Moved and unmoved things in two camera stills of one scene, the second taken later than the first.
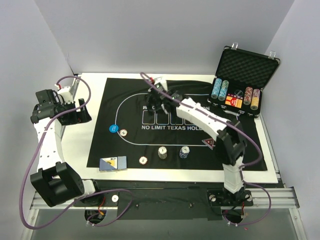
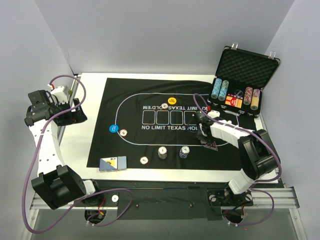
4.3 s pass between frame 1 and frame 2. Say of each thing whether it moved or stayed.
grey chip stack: stayed
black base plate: stayed
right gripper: moved
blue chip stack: stayed
